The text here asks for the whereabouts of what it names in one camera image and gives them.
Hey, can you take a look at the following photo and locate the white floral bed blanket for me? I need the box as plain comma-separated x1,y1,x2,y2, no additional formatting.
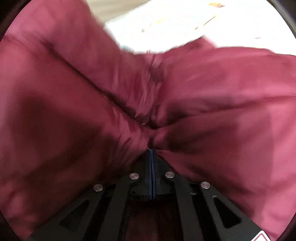
88,1,295,55

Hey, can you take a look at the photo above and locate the maroon quilted puffer jacket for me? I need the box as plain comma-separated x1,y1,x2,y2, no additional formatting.
1,1,295,240

